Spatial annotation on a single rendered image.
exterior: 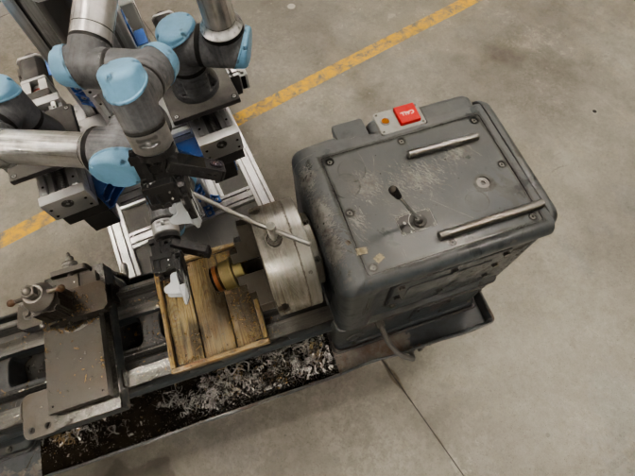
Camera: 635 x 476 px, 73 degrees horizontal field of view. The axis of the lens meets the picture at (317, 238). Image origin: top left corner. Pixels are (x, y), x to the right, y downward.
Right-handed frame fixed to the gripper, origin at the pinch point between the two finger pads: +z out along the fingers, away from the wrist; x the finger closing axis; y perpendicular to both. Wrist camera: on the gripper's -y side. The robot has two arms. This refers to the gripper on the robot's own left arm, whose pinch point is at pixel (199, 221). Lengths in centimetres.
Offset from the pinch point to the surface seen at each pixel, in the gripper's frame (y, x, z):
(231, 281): -0.1, -4.7, 27.0
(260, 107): -34, -189, 74
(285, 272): -14.8, 4.5, 19.5
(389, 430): -42, 4, 149
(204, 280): 11, -24, 43
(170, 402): 38, -9, 85
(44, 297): 47, -12, 20
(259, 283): -7.3, -1.3, 27.3
